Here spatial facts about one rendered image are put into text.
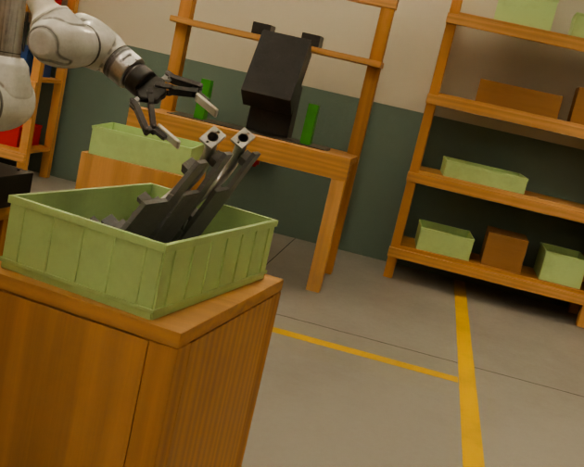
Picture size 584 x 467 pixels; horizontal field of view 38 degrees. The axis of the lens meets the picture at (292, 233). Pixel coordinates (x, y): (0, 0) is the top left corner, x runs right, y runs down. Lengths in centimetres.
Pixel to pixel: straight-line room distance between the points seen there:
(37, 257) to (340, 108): 519
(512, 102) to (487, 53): 67
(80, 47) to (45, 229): 42
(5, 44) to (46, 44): 50
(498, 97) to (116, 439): 492
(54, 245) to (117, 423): 42
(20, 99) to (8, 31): 19
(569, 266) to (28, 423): 505
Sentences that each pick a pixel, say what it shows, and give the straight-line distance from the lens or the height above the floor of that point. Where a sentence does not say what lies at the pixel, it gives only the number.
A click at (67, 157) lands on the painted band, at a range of 765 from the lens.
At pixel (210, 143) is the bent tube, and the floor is 116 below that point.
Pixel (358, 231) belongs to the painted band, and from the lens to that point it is 702.
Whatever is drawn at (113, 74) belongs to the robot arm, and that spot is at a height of 126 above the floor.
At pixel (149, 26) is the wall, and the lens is 736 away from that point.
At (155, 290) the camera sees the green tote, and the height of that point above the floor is 86.
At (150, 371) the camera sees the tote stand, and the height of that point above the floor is 69.
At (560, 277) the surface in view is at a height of 32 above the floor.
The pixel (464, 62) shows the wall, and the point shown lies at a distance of 692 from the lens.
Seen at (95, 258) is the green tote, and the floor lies 88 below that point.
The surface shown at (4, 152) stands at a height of 22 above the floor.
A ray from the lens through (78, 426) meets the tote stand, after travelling 197.
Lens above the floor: 137
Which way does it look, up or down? 11 degrees down
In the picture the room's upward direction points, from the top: 13 degrees clockwise
